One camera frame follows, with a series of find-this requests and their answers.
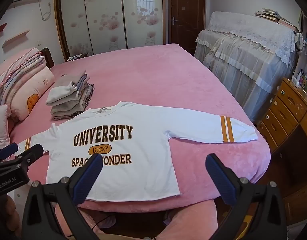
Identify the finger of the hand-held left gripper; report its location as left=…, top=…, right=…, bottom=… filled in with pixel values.
left=0, top=142, right=19, bottom=162
left=15, top=144, right=44, bottom=167

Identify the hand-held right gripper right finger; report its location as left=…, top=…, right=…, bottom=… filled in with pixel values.
left=205, top=153, right=288, bottom=240

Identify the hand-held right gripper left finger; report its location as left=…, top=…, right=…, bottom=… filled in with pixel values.
left=22, top=152, right=104, bottom=240

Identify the white printed sweatshirt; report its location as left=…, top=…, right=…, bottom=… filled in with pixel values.
left=15, top=101, right=258, bottom=202

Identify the person's left hand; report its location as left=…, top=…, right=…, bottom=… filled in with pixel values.
left=0, top=194, right=22, bottom=240

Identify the small pale pink cushion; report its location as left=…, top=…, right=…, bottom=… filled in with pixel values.
left=0, top=104, right=11, bottom=153

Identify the taupe folded garment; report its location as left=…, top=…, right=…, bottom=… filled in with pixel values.
left=52, top=109, right=90, bottom=121

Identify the pink frilled pillow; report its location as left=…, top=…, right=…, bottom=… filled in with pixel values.
left=0, top=47, right=42, bottom=90

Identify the dark wooden headboard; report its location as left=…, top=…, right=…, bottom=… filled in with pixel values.
left=41, top=47, right=55, bottom=69

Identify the wooden drawer desk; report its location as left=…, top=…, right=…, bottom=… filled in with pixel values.
left=256, top=77, right=307, bottom=225

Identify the pink bed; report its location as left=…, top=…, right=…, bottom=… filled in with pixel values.
left=8, top=43, right=272, bottom=230

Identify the lace covered piano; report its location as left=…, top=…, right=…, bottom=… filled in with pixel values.
left=194, top=11, right=298, bottom=123

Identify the cluster of small bottles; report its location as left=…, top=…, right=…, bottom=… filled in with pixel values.
left=291, top=69, right=307, bottom=99

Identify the floral sliding door wardrobe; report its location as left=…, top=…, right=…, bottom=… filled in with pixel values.
left=53, top=0, right=168, bottom=62

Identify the stack of books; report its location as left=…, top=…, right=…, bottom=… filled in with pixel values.
left=255, top=7, right=298, bottom=30

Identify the brown wooden door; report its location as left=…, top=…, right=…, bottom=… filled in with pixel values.
left=167, top=0, right=206, bottom=57

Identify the pink wall shelf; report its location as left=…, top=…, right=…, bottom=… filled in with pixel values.
left=2, top=30, right=31, bottom=48

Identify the white wall cable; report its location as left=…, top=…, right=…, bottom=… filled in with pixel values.
left=38, top=1, right=52, bottom=22

